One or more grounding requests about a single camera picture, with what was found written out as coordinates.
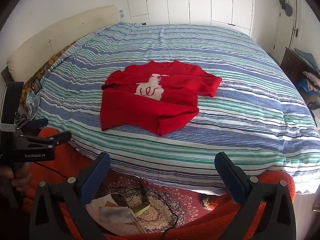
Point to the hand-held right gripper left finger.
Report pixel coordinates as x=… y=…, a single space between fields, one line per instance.
x=96 y=177

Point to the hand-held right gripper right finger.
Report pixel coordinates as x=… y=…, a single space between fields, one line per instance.
x=230 y=177

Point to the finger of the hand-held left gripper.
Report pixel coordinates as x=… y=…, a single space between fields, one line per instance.
x=60 y=137
x=37 y=123

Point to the red sweater with white animal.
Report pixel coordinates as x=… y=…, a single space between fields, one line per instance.
x=130 y=105

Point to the pile of clothes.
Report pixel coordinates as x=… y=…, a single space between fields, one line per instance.
x=310 y=82

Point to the person's left hand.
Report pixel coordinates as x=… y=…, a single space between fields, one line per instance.
x=6 y=177

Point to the orange fleece cloth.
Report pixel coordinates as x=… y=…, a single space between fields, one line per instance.
x=65 y=155

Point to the orange floral patterned pillow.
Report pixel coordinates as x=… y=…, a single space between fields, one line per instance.
x=37 y=80

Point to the loose papers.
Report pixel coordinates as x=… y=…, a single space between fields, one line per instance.
x=112 y=227

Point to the yellow sticky note pad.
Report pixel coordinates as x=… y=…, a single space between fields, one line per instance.
x=141 y=208

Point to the red patterned rug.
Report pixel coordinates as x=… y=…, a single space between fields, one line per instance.
x=175 y=200

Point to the blue green striped blanket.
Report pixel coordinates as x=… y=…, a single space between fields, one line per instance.
x=225 y=117

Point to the cream padded headboard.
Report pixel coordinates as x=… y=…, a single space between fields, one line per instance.
x=50 y=37

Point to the dark wooden nightstand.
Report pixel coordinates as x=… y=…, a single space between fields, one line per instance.
x=290 y=62

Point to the white door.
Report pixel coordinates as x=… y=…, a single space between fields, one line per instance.
x=285 y=35

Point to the black hanging hat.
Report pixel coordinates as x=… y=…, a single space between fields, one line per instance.
x=286 y=5

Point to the white wardrobe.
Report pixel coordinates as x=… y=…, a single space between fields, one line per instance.
x=187 y=0

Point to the dark wooden bed frame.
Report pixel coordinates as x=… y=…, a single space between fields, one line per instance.
x=5 y=73

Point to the blue wall sticker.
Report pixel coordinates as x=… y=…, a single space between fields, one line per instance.
x=122 y=13

